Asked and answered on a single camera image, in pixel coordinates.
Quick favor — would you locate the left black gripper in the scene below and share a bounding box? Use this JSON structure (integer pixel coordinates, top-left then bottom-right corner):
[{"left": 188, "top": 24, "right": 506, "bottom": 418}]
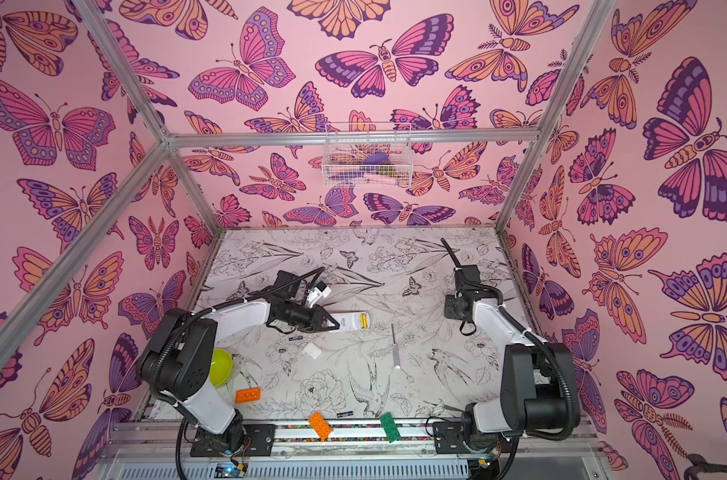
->
[{"left": 284, "top": 302, "right": 342, "bottom": 333}]

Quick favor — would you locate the white battery cover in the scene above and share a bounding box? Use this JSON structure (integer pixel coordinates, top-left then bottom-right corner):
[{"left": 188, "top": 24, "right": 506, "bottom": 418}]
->
[{"left": 303, "top": 342, "right": 323, "bottom": 360}]

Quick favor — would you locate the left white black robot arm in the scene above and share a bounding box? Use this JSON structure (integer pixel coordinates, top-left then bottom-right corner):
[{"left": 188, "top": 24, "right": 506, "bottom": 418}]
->
[{"left": 136, "top": 267, "right": 341, "bottom": 452}]

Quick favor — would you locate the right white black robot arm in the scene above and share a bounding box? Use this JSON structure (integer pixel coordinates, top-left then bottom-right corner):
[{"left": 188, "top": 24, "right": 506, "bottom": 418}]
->
[{"left": 441, "top": 239, "right": 581, "bottom": 454}]

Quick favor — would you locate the orange lego brick left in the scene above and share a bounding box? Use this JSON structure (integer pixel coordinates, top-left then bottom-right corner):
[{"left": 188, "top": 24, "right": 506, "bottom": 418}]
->
[{"left": 235, "top": 387, "right": 262, "bottom": 404}]

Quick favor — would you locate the lime green bowl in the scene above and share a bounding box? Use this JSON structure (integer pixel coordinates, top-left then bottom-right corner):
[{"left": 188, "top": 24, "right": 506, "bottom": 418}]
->
[{"left": 209, "top": 349, "right": 234, "bottom": 388}]

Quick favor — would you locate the green lego brick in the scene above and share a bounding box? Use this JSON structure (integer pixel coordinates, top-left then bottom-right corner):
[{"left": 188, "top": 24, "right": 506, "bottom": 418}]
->
[{"left": 379, "top": 412, "right": 401, "bottom": 444}]

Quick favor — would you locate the purple object in basket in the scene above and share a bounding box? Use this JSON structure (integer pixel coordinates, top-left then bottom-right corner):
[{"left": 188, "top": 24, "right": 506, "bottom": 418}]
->
[{"left": 363, "top": 151, "right": 389, "bottom": 166}]

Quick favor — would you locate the small green circuit board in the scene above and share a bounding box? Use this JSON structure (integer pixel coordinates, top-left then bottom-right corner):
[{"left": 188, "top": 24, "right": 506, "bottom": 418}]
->
[{"left": 214, "top": 462, "right": 248, "bottom": 479}]

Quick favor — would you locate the orange lego brick on rail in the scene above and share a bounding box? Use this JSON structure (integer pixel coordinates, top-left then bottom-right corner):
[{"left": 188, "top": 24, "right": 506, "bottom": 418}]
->
[{"left": 308, "top": 412, "right": 334, "bottom": 442}]

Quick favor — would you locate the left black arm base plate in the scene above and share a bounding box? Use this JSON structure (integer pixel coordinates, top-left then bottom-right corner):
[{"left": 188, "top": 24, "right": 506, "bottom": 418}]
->
[{"left": 191, "top": 424, "right": 277, "bottom": 458}]

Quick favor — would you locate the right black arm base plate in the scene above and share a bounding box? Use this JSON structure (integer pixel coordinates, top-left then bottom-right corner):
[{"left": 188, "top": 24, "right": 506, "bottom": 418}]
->
[{"left": 425, "top": 419, "right": 513, "bottom": 457}]

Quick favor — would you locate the aluminium front rail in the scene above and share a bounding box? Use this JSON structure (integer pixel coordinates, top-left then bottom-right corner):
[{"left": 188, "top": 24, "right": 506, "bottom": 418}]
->
[{"left": 102, "top": 419, "right": 599, "bottom": 461}]

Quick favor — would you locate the white wire basket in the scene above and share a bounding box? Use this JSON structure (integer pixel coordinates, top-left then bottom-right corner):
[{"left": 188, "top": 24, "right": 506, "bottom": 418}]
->
[{"left": 319, "top": 122, "right": 413, "bottom": 189}]

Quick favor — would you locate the white slotted cable duct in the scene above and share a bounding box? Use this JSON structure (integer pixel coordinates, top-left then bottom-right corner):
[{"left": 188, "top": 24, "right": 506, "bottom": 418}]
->
[{"left": 116, "top": 458, "right": 473, "bottom": 480}]

